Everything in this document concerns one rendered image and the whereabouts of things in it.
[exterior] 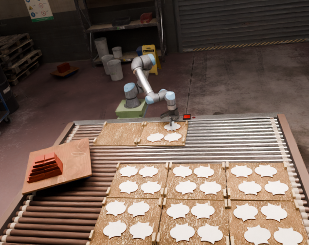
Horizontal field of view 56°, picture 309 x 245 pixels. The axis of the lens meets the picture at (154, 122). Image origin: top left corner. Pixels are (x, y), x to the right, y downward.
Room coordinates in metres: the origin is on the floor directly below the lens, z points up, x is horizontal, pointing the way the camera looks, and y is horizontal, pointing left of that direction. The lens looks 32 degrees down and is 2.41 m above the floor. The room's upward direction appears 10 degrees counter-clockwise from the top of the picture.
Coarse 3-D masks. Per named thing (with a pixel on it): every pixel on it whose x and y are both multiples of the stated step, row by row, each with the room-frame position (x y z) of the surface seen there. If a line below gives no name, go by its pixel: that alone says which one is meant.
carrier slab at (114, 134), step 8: (104, 128) 2.39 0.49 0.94; (112, 128) 2.36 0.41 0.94; (120, 128) 2.34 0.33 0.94; (128, 128) 2.31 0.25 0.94; (136, 128) 2.29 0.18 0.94; (104, 136) 2.25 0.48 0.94; (112, 136) 2.23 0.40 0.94; (120, 136) 2.20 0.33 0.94; (128, 136) 2.18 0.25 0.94; (136, 136) 2.16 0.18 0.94; (96, 144) 2.14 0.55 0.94; (104, 144) 2.12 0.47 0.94; (112, 144) 2.09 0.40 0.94; (120, 144) 2.07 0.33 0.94; (128, 144) 2.05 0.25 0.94; (136, 144) 2.04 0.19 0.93
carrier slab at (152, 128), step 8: (144, 128) 2.26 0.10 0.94; (152, 128) 2.24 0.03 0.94; (160, 128) 2.22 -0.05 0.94; (184, 128) 2.15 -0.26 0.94; (144, 136) 2.14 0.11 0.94; (184, 136) 2.03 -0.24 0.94; (144, 144) 2.01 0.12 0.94; (152, 144) 1.99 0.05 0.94; (160, 144) 1.97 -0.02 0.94; (168, 144) 1.95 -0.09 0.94; (176, 144) 1.93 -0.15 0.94; (184, 144) 1.92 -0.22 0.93
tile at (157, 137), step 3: (153, 135) 2.11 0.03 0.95; (156, 135) 2.10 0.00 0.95; (159, 135) 2.10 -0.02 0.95; (162, 135) 2.09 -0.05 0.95; (147, 138) 2.08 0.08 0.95; (150, 138) 2.07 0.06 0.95; (153, 138) 2.07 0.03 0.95; (156, 138) 2.06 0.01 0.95; (159, 138) 2.05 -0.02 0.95; (162, 138) 2.05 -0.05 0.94; (153, 141) 2.02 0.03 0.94
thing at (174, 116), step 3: (177, 108) 2.18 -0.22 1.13; (171, 111) 2.16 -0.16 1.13; (174, 111) 2.17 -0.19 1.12; (177, 111) 2.16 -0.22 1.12; (171, 114) 2.18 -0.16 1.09; (174, 114) 2.17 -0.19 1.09; (177, 114) 2.16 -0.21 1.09; (171, 117) 2.16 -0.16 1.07; (174, 117) 2.15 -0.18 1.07; (177, 117) 2.14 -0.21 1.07; (174, 120) 2.16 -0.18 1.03; (177, 120) 2.15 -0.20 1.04
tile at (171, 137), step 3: (168, 135) 2.07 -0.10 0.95; (171, 135) 2.06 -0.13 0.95; (174, 135) 2.06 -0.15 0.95; (177, 135) 2.05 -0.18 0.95; (180, 135) 2.04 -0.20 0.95; (165, 138) 2.03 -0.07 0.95; (168, 138) 2.03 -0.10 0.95; (171, 138) 2.02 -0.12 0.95; (174, 138) 2.01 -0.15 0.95; (177, 138) 2.01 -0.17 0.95; (180, 138) 2.01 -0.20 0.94; (171, 141) 1.98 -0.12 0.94
